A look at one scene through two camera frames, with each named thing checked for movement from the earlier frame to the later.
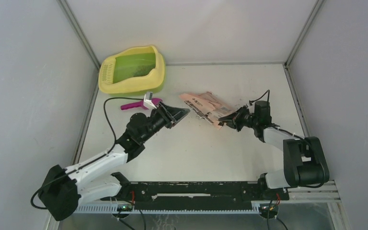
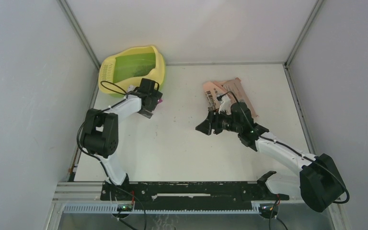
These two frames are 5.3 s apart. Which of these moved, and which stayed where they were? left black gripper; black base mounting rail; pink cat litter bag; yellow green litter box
Moved: pink cat litter bag; left black gripper
Stayed: yellow green litter box; black base mounting rail
